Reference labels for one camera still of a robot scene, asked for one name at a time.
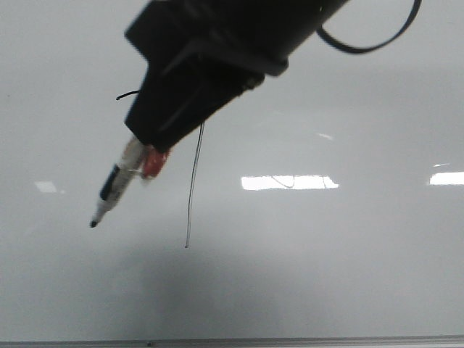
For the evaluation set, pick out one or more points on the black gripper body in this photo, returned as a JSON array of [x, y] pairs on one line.
[[196, 65]]

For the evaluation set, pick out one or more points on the whiteboard marker with black tape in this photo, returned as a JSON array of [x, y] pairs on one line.
[[137, 159]]

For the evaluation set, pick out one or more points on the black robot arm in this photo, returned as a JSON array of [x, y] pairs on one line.
[[276, 27]]

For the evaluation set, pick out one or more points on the white glossy whiteboard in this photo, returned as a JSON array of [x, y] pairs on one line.
[[327, 202]]

